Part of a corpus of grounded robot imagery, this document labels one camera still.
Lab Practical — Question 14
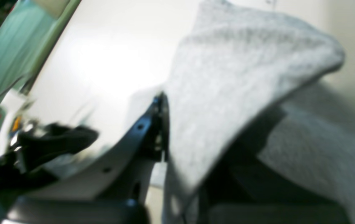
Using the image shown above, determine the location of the grey t-shirt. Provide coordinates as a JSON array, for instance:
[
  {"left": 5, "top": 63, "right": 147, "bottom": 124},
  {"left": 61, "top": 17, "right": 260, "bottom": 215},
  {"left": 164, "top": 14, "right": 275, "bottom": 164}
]
[{"left": 162, "top": 0, "right": 355, "bottom": 224}]

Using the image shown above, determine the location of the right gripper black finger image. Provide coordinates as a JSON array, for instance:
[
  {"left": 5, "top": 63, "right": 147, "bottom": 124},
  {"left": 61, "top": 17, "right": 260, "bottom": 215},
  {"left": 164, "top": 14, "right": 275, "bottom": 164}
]
[
  {"left": 198, "top": 108, "right": 350, "bottom": 224},
  {"left": 3, "top": 92, "right": 169, "bottom": 224},
  {"left": 14, "top": 123, "right": 99, "bottom": 174}
]

